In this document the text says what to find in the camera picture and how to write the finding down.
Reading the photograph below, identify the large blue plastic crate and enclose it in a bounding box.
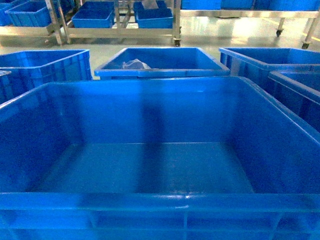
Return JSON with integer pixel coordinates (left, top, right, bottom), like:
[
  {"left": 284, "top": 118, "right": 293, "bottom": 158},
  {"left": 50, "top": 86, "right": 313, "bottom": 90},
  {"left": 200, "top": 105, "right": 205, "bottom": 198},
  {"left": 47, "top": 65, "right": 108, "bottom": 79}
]
[{"left": 0, "top": 77, "right": 320, "bottom": 240}]

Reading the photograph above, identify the steel wheeled shelf cart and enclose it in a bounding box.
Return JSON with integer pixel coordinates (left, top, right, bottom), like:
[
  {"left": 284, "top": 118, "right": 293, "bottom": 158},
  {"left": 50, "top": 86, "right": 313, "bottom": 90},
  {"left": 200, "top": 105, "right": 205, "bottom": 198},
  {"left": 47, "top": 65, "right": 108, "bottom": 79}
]
[{"left": 0, "top": 0, "right": 182, "bottom": 47}]

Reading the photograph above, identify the crumpled clear plastic bag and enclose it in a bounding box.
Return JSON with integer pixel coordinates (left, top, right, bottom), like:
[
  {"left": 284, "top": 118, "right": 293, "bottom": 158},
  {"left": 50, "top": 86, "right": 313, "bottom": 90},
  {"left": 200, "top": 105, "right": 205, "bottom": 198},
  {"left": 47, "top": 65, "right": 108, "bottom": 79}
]
[{"left": 122, "top": 58, "right": 151, "bottom": 70}]

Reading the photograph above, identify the blue crate with plastic bag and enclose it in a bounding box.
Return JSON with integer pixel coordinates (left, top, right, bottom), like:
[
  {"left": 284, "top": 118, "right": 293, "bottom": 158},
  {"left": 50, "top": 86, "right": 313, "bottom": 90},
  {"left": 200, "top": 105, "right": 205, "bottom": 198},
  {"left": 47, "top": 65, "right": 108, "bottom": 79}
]
[{"left": 94, "top": 47, "right": 230, "bottom": 80}]

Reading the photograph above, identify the blue crate on cart right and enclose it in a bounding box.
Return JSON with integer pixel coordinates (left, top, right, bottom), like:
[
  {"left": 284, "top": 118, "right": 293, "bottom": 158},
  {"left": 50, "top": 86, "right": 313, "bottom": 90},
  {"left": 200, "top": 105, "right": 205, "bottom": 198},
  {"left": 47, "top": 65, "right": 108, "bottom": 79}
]
[{"left": 133, "top": 0, "right": 173, "bottom": 29}]

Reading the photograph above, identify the blue crate on cart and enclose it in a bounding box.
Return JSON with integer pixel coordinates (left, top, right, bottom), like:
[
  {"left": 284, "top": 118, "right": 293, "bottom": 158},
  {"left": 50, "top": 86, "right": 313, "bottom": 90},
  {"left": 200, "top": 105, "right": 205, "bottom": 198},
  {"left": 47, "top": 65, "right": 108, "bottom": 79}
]
[
  {"left": 133, "top": 0, "right": 173, "bottom": 29},
  {"left": 72, "top": 1, "right": 115, "bottom": 29}
]

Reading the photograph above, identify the blue crate at right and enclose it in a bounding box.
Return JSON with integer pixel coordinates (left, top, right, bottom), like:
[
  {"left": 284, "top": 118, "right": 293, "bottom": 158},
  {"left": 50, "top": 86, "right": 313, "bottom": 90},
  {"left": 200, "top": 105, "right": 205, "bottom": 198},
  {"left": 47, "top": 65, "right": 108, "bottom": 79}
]
[{"left": 219, "top": 47, "right": 320, "bottom": 93}]

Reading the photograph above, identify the blue crate on cart left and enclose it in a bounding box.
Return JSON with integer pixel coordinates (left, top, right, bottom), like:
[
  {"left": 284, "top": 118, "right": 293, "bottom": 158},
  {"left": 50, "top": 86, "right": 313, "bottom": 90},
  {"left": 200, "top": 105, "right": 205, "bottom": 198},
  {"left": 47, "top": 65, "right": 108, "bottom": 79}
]
[{"left": 72, "top": 1, "right": 115, "bottom": 29}]

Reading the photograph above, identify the blue crate at left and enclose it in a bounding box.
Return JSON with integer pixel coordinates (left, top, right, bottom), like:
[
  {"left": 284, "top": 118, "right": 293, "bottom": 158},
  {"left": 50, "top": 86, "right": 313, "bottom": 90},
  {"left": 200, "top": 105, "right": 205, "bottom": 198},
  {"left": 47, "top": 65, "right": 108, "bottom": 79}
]
[{"left": 0, "top": 49, "right": 93, "bottom": 103}]

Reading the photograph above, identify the blue crate near right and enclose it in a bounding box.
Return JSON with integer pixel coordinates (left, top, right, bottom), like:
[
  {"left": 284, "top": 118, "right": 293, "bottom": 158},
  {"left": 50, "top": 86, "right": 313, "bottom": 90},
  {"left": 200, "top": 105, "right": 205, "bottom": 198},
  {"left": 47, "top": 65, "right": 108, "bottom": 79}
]
[{"left": 268, "top": 71, "right": 320, "bottom": 131}]

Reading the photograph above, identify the blue crate far left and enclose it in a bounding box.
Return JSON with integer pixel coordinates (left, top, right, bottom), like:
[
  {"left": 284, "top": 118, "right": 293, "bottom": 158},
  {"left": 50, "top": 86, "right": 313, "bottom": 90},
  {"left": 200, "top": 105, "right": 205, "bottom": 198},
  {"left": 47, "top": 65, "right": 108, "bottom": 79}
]
[{"left": 5, "top": 1, "right": 52, "bottom": 28}]

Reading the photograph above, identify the steel wheeled table right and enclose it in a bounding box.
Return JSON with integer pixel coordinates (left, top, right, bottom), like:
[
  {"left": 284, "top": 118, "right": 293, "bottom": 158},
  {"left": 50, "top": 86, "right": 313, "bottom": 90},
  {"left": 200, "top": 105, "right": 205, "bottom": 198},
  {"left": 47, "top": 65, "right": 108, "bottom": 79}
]
[{"left": 179, "top": 0, "right": 320, "bottom": 50}]

